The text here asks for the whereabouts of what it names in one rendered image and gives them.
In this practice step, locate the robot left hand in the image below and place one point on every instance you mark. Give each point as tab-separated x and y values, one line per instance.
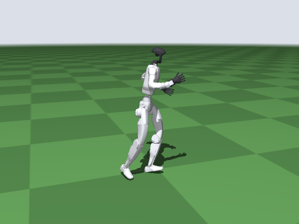
166	90

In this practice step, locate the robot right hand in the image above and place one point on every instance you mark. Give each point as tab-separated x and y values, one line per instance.
177	79

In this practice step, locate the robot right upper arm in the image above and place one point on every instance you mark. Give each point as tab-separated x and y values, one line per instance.
152	71

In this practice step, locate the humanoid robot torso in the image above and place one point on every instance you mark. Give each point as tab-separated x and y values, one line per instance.
146	100

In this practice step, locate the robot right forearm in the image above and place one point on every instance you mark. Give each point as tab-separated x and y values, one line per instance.
160	86

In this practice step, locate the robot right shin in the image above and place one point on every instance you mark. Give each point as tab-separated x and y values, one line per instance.
133	153

